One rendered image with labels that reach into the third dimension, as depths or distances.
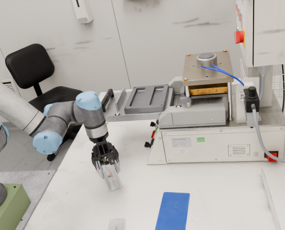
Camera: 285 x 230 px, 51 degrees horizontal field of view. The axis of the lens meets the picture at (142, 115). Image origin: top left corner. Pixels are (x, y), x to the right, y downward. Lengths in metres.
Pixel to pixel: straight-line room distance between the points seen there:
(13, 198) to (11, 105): 0.43
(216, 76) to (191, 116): 0.17
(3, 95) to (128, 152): 0.67
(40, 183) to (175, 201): 0.60
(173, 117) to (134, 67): 1.74
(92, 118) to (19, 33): 2.19
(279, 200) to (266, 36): 0.51
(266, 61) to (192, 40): 1.70
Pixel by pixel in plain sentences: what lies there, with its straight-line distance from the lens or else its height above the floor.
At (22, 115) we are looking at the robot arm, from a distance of 0.90.
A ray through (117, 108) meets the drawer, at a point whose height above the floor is 0.98.
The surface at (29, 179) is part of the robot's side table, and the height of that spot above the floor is 0.75.
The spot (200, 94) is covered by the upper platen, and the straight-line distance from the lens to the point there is 1.14.
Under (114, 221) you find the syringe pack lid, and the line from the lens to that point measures 1.07.
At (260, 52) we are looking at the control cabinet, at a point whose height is 1.20.
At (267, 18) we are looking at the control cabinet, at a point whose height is 1.30.
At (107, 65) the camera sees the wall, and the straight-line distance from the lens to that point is 2.87.
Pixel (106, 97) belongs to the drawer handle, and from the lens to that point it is 1.31.
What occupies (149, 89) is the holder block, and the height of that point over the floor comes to 0.99.
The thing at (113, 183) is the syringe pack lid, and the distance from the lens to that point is 1.14.
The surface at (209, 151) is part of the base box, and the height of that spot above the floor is 0.82.
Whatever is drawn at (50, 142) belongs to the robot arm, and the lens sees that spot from 0.89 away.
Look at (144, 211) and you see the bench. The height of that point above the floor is 0.75.
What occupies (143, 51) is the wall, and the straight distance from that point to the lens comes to 2.75.
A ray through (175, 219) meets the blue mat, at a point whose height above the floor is 0.75.
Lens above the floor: 1.56
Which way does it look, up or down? 30 degrees down
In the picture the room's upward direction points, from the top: 12 degrees counter-clockwise
